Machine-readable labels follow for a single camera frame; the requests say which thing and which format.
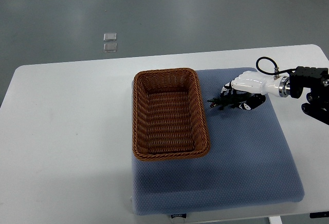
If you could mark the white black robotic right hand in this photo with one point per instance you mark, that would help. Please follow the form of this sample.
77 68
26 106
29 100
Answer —
258 85

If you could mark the dark toy crocodile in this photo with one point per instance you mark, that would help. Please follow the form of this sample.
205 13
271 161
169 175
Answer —
233 99

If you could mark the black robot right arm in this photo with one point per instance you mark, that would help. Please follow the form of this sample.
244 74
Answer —
316 79

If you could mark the brown wicker basket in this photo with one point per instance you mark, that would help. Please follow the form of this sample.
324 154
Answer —
168 116

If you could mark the blue grey cushion mat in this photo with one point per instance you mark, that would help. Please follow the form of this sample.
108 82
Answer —
249 164

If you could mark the white table leg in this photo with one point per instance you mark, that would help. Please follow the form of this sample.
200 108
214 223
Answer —
275 220

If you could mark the black table control panel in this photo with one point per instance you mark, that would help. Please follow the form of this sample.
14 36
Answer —
319 215

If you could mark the upper floor outlet plate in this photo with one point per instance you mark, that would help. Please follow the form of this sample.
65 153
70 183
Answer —
110 36

